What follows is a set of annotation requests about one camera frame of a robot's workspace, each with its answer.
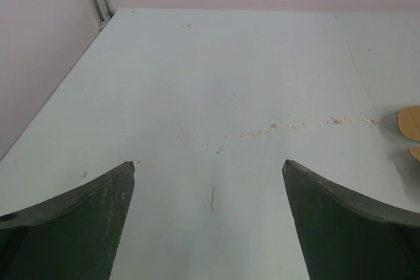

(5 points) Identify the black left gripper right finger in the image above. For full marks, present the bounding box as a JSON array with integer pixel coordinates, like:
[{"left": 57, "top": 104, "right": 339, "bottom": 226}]
[{"left": 282, "top": 160, "right": 419, "bottom": 279}]

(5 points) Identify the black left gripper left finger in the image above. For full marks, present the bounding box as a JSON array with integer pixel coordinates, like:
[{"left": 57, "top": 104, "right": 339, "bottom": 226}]
[{"left": 1, "top": 161, "right": 135, "bottom": 279}]

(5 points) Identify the brown cardboard box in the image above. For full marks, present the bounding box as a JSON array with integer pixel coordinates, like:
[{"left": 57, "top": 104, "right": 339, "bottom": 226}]
[{"left": 397, "top": 106, "right": 420, "bottom": 143}]

